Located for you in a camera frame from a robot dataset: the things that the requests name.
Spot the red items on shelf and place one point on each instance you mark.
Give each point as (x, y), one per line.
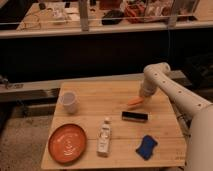
(134, 13)

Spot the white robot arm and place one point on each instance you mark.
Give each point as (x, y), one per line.
(199, 154)

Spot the white plastic cup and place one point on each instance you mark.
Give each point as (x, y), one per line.
(69, 102)

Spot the white lotion bottle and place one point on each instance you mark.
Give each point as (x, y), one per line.
(104, 137)

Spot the black striped box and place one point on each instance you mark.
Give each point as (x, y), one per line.
(134, 116)

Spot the metal rail beam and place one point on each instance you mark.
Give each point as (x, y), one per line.
(50, 88)

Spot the black bag on shelf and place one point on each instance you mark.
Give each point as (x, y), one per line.
(112, 17)

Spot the blue sponge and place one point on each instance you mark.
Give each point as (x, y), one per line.
(145, 150)

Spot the orange ceramic bowl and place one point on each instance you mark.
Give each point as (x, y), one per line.
(67, 143)

